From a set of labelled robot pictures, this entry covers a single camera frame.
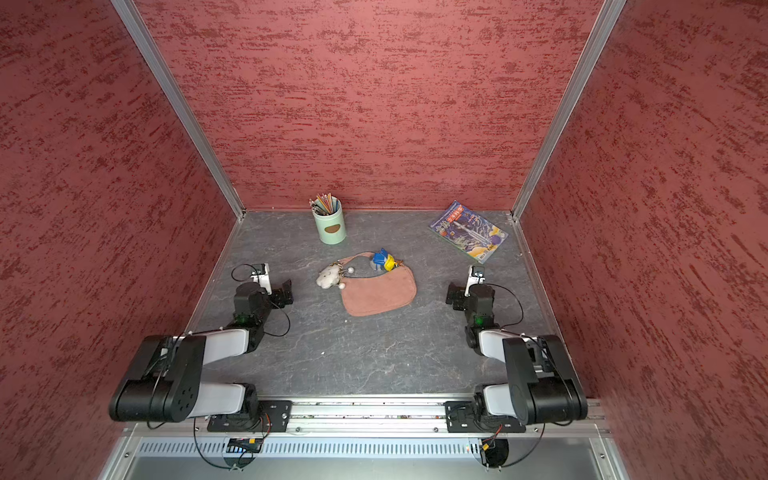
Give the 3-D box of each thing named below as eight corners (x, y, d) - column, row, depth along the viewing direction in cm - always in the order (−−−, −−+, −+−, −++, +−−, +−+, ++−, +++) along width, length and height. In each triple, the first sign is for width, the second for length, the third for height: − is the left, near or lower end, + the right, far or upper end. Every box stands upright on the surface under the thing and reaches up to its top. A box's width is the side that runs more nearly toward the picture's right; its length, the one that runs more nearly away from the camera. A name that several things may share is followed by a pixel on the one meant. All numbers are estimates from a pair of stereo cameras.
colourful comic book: (426, 227, 119) (427, 224, 117) (456, 203, 128) (457, 200, 126) (481, 265, 107) (482, 262, 105) (509, 236, 116) (511, 233, 115)
